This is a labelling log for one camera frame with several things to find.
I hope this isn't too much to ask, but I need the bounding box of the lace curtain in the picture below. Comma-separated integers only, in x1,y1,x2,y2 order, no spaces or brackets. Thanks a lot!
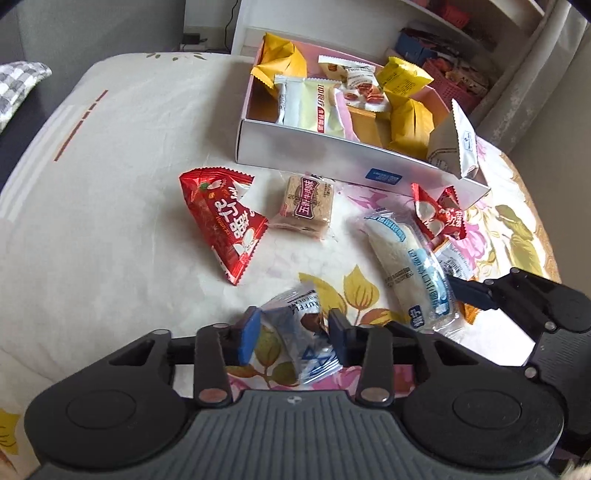
469,0,591,156

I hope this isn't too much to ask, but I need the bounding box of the floral tablecloth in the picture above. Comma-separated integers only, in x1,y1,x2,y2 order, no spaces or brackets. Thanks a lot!
0,51,562,478

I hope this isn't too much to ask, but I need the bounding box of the white blue bread pack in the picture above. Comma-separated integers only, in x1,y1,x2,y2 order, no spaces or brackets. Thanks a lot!
361,209,460,332

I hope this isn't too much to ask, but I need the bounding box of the clear blue wafer pack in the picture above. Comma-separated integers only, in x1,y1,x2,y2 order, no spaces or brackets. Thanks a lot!
262,282,342,385

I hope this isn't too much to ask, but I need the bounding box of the white shelf unit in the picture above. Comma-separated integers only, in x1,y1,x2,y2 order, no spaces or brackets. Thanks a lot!
230,1,550,86

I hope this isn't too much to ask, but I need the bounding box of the white nut mix pack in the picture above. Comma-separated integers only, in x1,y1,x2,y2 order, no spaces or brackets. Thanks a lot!
318,55,391,113

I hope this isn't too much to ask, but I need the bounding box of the pale green white snack pack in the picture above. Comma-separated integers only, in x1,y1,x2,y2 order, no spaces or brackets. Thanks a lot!
274,75,346,138

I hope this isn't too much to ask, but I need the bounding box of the orange caramel snack pack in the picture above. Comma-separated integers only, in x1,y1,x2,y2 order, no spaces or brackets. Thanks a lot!
348,106,392,149

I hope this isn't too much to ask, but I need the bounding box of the orange white snack pack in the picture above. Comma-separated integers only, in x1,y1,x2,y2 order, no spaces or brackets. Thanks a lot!
434,240,480,325

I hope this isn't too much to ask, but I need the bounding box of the blue storage bin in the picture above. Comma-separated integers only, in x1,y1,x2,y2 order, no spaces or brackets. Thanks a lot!
394,31,438,67

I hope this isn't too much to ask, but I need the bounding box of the brown cracker pack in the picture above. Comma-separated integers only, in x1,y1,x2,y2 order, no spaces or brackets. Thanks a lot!
270,174,335,239

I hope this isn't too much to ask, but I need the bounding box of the pink basket on floor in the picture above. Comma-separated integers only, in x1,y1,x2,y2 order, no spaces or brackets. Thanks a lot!
423,58,489,114

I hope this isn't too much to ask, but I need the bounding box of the small red candy pack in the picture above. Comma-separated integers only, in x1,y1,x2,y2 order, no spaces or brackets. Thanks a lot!
411,183,467,241

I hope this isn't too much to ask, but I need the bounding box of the large red snack pack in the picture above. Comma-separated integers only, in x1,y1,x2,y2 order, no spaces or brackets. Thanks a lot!
179,167,269,285

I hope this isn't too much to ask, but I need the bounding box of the white pecan nut pack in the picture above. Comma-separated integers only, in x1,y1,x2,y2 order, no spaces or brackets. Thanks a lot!
427,99,479,179

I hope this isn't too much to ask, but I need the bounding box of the pink snack pack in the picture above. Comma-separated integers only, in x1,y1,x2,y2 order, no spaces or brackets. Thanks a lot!
335,88,360,142

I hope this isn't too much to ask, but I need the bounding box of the small yellow snack pack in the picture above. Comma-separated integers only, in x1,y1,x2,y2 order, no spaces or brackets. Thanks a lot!
377,56,434,97

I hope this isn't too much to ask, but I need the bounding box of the pink white snack box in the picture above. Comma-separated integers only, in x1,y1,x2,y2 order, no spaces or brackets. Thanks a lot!
235,77,490,209

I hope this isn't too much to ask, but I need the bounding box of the checkered grey pillow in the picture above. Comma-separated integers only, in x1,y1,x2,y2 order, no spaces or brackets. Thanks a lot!
0,61,52,132

